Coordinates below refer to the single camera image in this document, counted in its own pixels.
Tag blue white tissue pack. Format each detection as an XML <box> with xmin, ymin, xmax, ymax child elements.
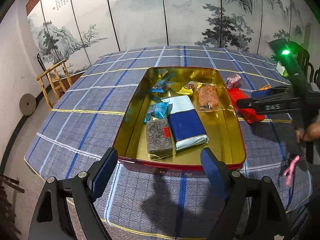
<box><xmin>162</xmin><ymin>95</ymin><xmax>209</xmax><ymax>151</ymax></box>

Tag teal blue snack packet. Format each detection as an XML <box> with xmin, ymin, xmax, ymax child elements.
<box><xmin>148</xmin><ymin>73</ymin><xmax>175</xmax><ymax>94</ymax></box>

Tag person's right hand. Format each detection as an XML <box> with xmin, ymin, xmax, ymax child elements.
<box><xmin>295</xmin><ymin>122</ymin><xmax>320</xmax><ymax>144</ymax></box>

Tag orange yellow snack bag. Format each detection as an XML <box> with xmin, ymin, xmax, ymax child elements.
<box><xmin>258</xmin><ymin>84</ymin><xmax>272</xmax><ymax>91</ymax></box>

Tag red foil snack bag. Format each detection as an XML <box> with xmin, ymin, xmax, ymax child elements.
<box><xmin>227</xmin><ymin>88</ymin><xmax>265</xmax><ymax>124</ymax></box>

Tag dark wooden chair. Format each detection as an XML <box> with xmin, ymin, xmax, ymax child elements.
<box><xmin>297</xmin><ymin>47</ymin><xmax>315</xmax><ymax>82</ymax></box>
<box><xmin>313</xmin><ymin>67</ymin><xmax>320</xmax><ymax>88</ymax></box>

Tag pink red candy packet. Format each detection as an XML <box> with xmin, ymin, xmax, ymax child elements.
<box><xmin>225</xmin><ymin>73</ymin><xmax>241</xmax><ymax>89</ymax></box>

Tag green tissue pack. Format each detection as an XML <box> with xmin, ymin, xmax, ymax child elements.
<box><xmin>276</xmin><ymin>62</ymin><xmax>288</xmax><ymax>77</ymax></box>

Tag clear orange snack packet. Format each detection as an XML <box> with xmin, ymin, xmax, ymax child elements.
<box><xmin>196</xmin><ymin>84</ymin><xmax>225</xmax><ymax>113</ymax></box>

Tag blue plaid tablecloth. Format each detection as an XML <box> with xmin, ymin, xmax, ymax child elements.
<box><xmin>25</xmin><ymin>46</ymin><xmax>313</xmax><ymax>239</ymax></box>

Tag dark seaweed snack block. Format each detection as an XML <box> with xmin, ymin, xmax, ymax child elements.
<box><xmin>146</xmin><ymin>118</ymin><xmax>173</xmax><ymax>160</ymax></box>

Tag yellow candy wrapper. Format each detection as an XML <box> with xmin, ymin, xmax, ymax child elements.
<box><xmin>177</xmin><ymin>81</ymin><xmax>203</xmax><ymax>95</ymax></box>

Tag red gold tin box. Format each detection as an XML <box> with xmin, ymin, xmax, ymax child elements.
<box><xmin>113</xmin><ymin>67</ymin><xmax>246</xmax><ymax>177</ymax></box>

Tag round stone disc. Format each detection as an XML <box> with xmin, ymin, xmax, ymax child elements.
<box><xmin>19</xmin><ymin>93</ymin><xmax>37</xmax><ymax>116</ymax></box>

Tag light wooden rack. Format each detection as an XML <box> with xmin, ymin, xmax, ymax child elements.
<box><xmin>36</xmin><ymin>59</ymin><xmax>73</xmax><ymax>110</ymax></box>

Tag painted folding screen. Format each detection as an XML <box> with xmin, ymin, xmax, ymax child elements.
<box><xmin>26</xmin><ymin>0</ymin><xmax>319</xmax><ymax>74</ymax></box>

